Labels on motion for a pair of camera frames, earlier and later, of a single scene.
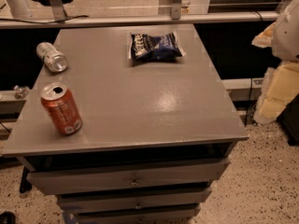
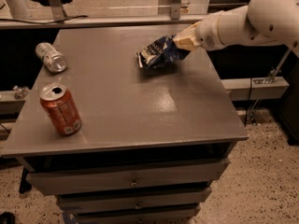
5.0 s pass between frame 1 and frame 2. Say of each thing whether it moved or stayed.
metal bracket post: stayed
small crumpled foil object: stayed
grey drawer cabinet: stayed
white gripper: moved
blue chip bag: moved
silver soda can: stayed
